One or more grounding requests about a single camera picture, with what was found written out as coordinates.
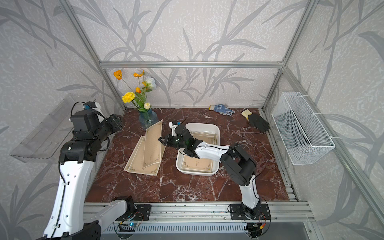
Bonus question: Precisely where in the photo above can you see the glass vase with flowers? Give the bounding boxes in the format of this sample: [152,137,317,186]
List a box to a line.
[113,70,159,130]

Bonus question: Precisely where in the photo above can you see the removed stationery sheet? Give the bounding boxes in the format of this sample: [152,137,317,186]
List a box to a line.
[124,136,145,173]
[127,136,166,177]

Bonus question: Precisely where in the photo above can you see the white wire mesh basket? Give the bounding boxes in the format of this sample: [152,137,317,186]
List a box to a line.
[272,92,335,166]

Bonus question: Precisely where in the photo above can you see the stationery sheets in box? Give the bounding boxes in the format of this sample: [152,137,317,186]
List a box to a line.
[181,131,217,173]

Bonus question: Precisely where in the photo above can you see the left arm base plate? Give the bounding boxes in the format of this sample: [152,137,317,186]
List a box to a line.
[116,204,152,222]

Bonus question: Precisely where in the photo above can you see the white storage box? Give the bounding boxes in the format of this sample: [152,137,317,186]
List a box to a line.
[176,123,220,176]

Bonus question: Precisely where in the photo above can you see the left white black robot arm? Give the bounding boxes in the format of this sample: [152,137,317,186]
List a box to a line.
[42,109,135,240]

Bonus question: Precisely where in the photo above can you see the beige stationery sheet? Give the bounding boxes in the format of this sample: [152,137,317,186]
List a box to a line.
[143,121,163,168]

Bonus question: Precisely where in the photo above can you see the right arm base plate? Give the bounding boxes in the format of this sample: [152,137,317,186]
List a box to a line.
[228,203,271,221]

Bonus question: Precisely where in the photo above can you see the aluminium front rail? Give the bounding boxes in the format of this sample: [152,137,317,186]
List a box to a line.
[80,201,316,224]

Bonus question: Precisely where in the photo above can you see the blue dotted work glove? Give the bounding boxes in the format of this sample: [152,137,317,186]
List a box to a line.
[209,104,235,116]

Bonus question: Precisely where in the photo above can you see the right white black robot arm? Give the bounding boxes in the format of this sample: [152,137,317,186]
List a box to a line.
[159,121,261,211]

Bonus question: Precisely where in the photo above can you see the clear plastic wall shelf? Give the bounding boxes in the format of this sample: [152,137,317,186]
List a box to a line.
[10,94,96,164]

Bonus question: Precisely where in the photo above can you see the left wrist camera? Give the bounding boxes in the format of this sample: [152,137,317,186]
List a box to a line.
[83,102,102,113]

